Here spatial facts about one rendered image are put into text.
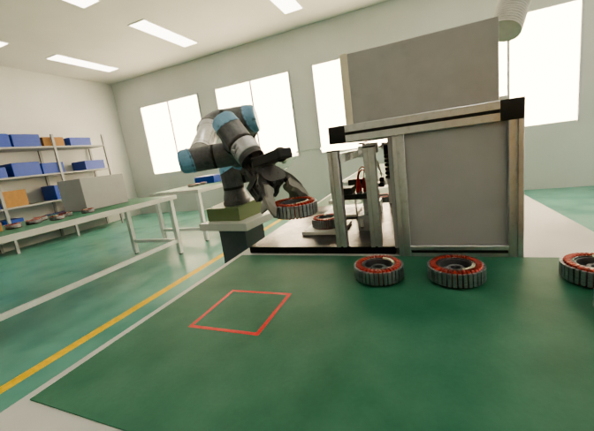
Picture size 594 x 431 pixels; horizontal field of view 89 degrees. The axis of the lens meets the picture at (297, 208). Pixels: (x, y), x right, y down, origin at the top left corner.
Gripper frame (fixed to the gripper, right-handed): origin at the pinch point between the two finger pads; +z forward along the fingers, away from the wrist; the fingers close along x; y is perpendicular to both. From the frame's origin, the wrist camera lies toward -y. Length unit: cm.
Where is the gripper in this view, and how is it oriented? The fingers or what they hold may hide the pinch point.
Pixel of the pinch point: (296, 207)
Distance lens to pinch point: 73.9
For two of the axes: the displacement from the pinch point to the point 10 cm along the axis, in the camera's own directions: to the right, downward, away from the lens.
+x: -6.9, 2.5, -6.8
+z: 5.8, 7.5, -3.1
